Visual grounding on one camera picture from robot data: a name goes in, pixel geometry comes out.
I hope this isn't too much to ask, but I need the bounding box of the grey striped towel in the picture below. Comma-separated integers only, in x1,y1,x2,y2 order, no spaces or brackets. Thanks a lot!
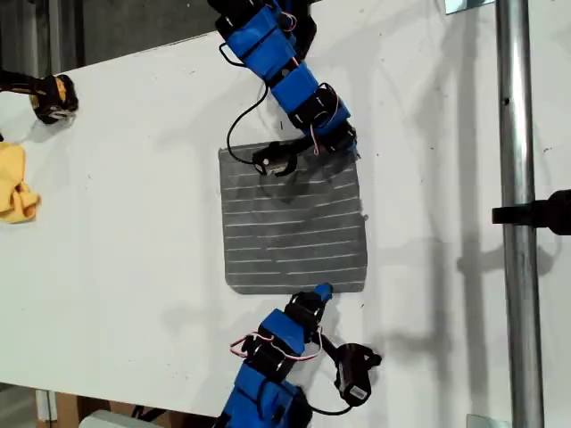
217,140,370,296

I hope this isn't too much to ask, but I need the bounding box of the black clamp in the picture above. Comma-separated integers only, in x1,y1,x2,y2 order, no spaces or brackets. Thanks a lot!
492,189,571,237

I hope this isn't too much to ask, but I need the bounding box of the white container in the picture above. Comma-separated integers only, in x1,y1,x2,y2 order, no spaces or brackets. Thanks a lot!
79,408,135,428

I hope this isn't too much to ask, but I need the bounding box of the yellow cloth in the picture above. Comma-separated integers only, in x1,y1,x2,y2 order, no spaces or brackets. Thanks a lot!
0,141,42,224

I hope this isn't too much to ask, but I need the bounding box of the gripper's black camera stalk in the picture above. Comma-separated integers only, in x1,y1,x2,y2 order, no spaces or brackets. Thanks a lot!
319,332,345,363
289,136,322,157

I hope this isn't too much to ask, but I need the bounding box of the gripper's black camera box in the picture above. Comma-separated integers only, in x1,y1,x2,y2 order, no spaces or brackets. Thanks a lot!
252,141,298,177
334,342,374,407

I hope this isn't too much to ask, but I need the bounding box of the gripper's black camera cable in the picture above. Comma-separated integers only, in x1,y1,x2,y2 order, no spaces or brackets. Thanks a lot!
218,42,274,167
307,399,358,416

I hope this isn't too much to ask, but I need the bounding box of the steel post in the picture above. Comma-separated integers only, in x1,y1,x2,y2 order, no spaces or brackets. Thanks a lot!
494,0,545,428

